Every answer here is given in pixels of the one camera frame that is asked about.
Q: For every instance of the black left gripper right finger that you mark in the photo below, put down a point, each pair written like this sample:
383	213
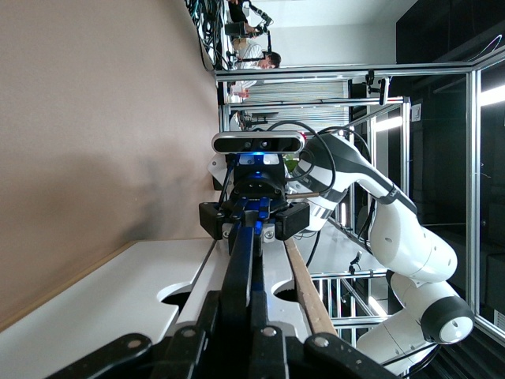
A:
335	355

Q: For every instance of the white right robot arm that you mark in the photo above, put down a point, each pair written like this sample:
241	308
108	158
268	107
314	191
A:
410	245

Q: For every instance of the white wall sign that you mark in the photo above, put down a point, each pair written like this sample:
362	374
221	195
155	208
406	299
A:
416	111

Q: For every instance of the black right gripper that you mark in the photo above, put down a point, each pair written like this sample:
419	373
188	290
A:
258	185

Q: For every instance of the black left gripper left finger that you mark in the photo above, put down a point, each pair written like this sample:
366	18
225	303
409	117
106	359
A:
118	355

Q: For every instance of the black camera rig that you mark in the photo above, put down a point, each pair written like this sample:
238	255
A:
260	19

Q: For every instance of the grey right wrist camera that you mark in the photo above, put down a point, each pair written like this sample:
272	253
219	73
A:
258	142

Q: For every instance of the person in white shirt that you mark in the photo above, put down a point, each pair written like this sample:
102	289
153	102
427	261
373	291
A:
252	53

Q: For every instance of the aluminium profile frame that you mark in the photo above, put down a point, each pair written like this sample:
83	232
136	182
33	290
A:
471	158

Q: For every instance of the black frame-mounted camera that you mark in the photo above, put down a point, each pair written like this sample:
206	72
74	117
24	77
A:
380	88

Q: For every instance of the wooden drawer cabinet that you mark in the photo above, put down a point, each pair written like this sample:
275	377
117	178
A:
311	300

